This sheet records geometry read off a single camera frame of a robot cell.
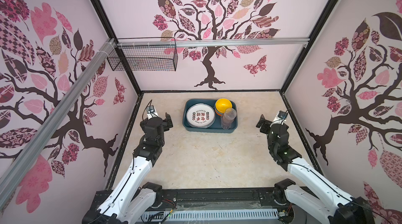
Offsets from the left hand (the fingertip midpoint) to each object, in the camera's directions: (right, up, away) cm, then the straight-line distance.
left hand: (158, 117), depth 78 cm
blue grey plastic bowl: (+33, +2, +21) cm, 39 cm away
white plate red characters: (+21, -1, +25) cm, 33 cm away
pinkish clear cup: (+35, -2, +15) cm, 38 cm away
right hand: (+59, 0, +2) cm, 59 cm away
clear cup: (+37, -6, +17) cm, 41 cm away
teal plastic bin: (+31, -8, +22) cm, 39 cm away
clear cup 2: (+40, +1, +17) cm, 44 cm away
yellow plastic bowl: (+35, +7, +23) cm, 43 cm away
